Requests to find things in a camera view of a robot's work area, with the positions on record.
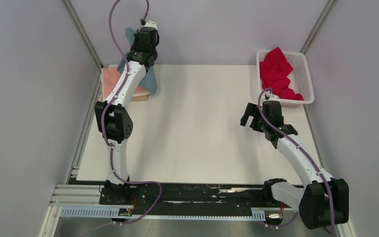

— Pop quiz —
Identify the grey-blue t shirt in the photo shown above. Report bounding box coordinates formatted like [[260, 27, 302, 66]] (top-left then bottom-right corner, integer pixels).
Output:
[[117, 27, 157, 94]]

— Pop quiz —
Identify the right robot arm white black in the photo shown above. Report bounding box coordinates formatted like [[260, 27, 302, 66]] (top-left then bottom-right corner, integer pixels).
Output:
[[240, 100, 349, 230]]

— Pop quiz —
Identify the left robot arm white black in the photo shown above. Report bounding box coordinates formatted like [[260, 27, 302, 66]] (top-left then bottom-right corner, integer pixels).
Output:
[[94, 26, 159, 205]]

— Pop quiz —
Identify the red t shirt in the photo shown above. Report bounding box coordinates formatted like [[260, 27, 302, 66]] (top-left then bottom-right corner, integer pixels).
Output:
[[259, 47, 303, 101]]

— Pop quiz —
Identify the white plastic basket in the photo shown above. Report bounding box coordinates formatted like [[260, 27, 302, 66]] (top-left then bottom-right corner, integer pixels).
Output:
[[256, 49, 314, 108]]

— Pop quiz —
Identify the folded white t shirt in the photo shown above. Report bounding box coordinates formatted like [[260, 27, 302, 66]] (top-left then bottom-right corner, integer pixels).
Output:
[[100, 64, 152, 103]]

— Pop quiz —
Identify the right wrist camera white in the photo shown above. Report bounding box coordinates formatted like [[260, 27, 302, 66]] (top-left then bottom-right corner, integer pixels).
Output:
[[264, 91, 280, 102]]

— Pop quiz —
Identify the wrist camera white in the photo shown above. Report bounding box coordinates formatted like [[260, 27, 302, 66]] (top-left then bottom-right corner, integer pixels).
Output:
[[140, 19, 157, 30], [264, 91, 280, 102]]

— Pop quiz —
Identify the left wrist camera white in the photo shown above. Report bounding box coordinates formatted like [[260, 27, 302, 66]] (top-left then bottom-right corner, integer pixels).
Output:
[[140, 19, 157, 30]]

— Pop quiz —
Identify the white slotted cable duct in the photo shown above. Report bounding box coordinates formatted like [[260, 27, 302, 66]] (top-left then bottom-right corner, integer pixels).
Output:
[[60, 207, 266, 222]]

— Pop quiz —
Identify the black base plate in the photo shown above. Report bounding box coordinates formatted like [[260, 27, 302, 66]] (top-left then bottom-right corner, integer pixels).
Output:
[[83, 181, 282, 216]]

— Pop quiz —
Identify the aluminium frame rail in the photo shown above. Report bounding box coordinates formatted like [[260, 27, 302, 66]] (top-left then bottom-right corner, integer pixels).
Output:
[[47, 184, 348, 212]]

